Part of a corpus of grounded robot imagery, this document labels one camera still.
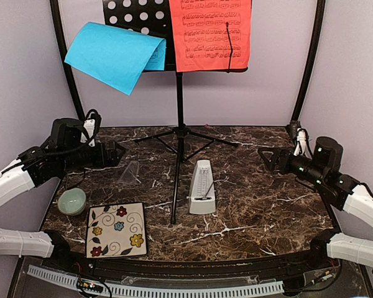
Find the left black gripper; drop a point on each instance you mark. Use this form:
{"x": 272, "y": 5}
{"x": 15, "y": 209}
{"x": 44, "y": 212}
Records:
{"x": 100, "y": 158}

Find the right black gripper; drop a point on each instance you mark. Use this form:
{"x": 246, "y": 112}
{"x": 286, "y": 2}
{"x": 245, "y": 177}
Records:
{"x": 285, "y": 156}

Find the clear plastic metronome cover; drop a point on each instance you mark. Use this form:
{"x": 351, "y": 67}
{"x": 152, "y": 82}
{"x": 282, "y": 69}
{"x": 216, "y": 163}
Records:
{"x": 130, "y": 175}

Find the white metronome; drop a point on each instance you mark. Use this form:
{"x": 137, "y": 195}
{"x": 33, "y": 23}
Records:
{"x": 202, "y": 193}

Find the blue sheet music page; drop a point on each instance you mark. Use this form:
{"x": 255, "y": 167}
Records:
{"x": 115, "y": 56}

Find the red sheet music page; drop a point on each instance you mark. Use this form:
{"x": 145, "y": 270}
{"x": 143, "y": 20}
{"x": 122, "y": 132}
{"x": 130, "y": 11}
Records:
{"x": 211, "y": 35}

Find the black perforated music stand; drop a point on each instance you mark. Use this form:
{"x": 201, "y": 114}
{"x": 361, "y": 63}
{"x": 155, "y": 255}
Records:
{"x": 156, "y": 17}

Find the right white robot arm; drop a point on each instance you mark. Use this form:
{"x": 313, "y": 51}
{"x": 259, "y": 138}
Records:
{"x": 341, "y": 191}

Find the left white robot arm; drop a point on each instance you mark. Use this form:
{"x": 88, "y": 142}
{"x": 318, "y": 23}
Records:
{"x": 30, "y": 170}

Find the pale green ceramic bowl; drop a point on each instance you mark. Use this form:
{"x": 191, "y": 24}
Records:
{"x": 72, "y": 202}

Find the square floral ceramic plate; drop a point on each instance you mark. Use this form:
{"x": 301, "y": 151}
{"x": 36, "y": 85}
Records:
{"x": 116, "y": 231}

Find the small green circuit board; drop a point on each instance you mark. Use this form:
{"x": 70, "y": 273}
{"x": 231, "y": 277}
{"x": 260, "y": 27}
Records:
{"x": 87, "y": 286}

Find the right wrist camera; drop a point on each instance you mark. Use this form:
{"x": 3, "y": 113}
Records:
{"x": 300, "y": 137}

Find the white slotted cable duct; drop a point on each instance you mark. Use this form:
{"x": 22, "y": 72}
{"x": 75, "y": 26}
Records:
{"x": 142, "y": 287}

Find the right black frame post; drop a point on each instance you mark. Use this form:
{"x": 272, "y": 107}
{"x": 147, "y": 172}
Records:
{"x": 310, "y": 61}

